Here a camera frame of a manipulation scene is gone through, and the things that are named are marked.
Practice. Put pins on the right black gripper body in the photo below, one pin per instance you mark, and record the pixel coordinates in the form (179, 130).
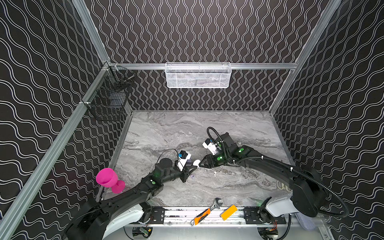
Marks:
(212, 159)

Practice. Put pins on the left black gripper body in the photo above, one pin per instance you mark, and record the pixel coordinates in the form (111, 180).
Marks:
(184, 174)

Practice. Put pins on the white earbud charging case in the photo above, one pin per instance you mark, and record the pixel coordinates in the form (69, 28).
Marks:
(197, 163)

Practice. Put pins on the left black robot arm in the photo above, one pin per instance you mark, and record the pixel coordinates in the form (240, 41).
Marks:
(95, 218)

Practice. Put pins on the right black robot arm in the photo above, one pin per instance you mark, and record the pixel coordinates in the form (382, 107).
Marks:
(306, 197)

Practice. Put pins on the pink plastic goblet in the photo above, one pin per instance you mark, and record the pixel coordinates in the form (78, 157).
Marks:
(108, 178)

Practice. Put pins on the grey purple cloth pad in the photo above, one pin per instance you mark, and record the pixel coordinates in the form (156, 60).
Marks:
(306, 222)

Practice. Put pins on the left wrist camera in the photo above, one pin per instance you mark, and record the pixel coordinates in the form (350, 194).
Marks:
(183, 158)

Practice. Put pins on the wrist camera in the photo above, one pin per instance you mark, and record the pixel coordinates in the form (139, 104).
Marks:
(183, 158)
(211, 146)

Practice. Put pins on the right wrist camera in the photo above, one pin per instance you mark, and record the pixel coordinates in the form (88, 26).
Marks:
(211, 146)

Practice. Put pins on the pliers with beige handles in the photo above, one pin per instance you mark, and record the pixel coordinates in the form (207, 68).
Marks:
(283, 187)

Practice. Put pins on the white wire mesh basket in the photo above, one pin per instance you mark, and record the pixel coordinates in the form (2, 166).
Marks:
(195, 75)

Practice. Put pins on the black wire basket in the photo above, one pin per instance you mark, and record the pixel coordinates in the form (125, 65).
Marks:
(108, 102)

